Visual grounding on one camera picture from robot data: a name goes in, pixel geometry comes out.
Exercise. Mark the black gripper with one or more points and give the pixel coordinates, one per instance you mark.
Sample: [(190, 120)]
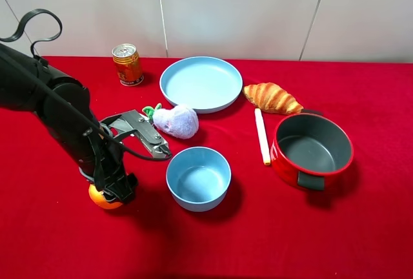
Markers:
[(106, 171)]

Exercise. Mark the orange mandarin fruit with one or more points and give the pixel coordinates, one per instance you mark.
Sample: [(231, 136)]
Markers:
[(98, 198)]

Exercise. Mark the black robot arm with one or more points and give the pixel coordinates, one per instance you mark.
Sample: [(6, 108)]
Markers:
[(62, 105)]

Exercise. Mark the blue bowl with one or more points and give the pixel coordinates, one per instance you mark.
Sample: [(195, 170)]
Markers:
[(198, 178)]

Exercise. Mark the purple plush toy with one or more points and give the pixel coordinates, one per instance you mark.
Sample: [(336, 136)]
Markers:
[(180, 122)]

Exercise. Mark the orange drink can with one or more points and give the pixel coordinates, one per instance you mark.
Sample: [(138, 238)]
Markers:
[(127, 62)]

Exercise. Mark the blue plate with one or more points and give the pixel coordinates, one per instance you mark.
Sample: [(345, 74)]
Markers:
[(205, 84)]

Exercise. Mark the white chalk stick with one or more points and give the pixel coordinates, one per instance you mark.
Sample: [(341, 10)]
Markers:
[(262, 137)]

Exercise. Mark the croissant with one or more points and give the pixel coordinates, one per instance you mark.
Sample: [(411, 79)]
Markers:
[(271, 98)]

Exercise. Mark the red pot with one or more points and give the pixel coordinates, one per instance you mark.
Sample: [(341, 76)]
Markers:
[(309, 151)]

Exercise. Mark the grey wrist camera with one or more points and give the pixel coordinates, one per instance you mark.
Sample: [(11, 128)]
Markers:
[(132, 123)]

